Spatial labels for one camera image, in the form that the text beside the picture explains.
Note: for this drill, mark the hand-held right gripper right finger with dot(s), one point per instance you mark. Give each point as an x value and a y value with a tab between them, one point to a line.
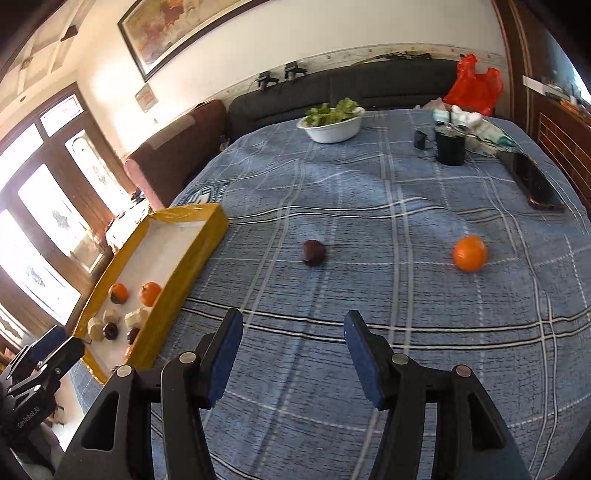
365	360

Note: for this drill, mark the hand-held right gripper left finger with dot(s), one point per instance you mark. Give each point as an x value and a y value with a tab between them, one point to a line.
225	357

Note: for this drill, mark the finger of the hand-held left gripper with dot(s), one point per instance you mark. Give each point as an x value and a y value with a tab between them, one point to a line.
32	386
69	353

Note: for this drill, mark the dark purple plum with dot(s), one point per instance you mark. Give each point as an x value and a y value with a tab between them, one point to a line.
110	330
314	253
133	334

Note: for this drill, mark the small orange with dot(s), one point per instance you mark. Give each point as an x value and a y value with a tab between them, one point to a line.
129	353
470	254
118	290

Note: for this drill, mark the large orange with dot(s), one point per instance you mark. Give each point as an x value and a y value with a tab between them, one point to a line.
150	294

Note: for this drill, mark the yellow cardboard box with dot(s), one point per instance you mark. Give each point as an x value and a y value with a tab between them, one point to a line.
171	240

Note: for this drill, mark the white bowl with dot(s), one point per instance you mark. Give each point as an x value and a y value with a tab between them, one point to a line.
332	133

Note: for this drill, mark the green lettuce bunch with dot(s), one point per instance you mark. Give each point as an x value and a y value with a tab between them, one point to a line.
347	108
319	115

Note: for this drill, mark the blue plaid blanket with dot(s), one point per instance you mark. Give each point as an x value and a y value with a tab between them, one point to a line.
369	207

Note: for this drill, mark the brown glass door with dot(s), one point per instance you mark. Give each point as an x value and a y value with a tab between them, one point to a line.
99	194

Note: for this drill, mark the brown armchair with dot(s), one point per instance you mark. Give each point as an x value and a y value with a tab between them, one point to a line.
180	147

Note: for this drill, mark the small black box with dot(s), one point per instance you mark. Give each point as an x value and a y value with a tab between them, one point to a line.
421	140

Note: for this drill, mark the black cup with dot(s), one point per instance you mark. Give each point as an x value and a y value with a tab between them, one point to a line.
450	147

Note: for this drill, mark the black phone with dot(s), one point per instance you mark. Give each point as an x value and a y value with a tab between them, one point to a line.
531	181

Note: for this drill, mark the black sofa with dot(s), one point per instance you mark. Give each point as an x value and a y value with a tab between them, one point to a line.
277	106

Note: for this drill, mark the white and teal packets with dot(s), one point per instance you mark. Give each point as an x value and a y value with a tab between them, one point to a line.
489	129

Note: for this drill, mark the spare black gripper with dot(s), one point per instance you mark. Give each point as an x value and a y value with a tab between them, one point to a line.
294	71
267	79

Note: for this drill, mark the red plastic bag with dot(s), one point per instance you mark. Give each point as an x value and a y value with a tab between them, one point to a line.
473	85

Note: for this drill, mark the wooden cabinet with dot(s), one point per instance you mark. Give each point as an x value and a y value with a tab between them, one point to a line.
563	134

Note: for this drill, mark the small wall sign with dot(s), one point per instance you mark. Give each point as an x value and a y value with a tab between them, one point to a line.
146	98

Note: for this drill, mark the framed wall picture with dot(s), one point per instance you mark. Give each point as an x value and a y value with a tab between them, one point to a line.
184	27

